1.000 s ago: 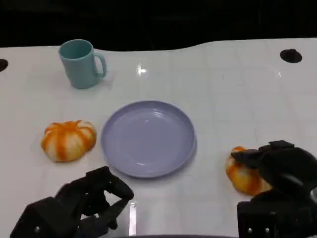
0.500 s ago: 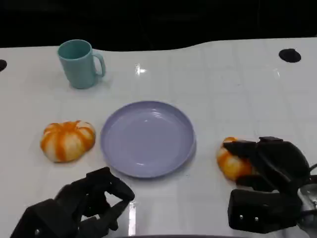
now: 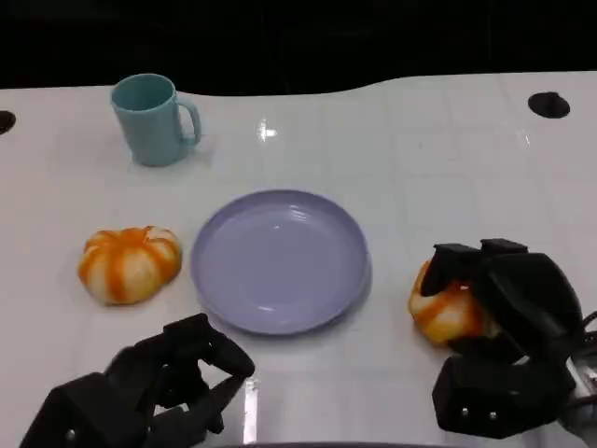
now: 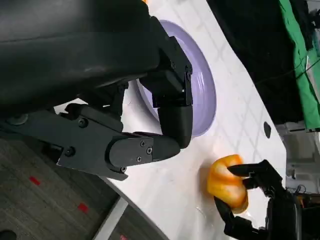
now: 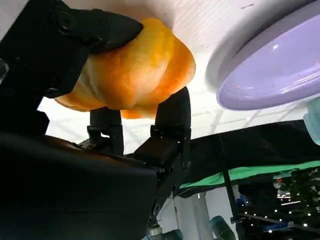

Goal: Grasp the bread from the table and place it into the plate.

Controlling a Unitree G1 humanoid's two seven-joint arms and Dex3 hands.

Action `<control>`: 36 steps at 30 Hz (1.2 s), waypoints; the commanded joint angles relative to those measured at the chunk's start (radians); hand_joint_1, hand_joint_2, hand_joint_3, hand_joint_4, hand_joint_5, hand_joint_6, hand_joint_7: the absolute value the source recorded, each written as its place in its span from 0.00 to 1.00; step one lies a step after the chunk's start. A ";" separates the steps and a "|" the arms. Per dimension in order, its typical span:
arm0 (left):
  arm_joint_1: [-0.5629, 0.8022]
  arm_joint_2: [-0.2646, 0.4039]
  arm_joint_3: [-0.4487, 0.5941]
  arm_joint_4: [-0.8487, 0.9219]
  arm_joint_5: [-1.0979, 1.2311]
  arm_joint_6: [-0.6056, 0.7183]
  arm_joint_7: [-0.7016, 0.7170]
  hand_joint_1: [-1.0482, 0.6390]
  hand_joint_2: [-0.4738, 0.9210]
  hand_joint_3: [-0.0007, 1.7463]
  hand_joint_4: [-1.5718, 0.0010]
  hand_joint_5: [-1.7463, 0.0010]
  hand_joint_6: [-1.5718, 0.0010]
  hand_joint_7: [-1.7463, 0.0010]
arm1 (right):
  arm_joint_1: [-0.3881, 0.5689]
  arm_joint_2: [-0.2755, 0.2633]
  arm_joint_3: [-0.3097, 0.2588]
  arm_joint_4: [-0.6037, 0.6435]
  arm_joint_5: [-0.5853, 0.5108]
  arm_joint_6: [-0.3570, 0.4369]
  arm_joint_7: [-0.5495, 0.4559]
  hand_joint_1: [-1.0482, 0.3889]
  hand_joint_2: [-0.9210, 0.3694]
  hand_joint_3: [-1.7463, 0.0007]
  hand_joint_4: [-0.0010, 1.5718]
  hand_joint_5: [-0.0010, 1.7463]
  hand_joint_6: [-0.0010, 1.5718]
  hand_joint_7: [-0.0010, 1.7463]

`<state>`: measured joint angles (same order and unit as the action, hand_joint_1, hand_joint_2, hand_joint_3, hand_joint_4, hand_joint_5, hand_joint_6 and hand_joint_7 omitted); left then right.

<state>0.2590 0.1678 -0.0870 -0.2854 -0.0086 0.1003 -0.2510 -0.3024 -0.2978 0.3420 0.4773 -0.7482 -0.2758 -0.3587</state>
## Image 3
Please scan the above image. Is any black backdrop cloth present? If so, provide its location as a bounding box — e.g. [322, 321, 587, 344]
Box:
[0, 0, 597, 98]

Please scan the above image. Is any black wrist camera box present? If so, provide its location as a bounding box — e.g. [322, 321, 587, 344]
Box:
[431, 355, 577, 441]
[18, 371, 155, 448]

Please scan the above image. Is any pale green mug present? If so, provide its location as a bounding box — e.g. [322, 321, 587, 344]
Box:
[110, 73, 203, 168]

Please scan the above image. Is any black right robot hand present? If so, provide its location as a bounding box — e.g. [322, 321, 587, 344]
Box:
[417, 237, 587, 370]

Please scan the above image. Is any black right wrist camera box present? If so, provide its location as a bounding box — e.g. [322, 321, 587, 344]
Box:
[431, 355, 577, 441]

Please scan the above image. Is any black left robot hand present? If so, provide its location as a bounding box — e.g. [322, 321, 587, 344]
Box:
[104, 312, 257, 440]

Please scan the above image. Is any orange white toy bread roll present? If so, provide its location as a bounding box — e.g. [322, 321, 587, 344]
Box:
[76, 225, 183, 307]
[408, 259, 503, 346]

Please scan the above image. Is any lilac plate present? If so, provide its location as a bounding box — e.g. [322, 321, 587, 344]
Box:
[189, 189, 373, 336]

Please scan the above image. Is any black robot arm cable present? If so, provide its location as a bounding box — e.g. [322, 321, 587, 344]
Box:
[571, 311, 597, 360]

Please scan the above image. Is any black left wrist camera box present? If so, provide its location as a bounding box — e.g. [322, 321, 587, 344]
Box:
[18, 371, 155, 448]

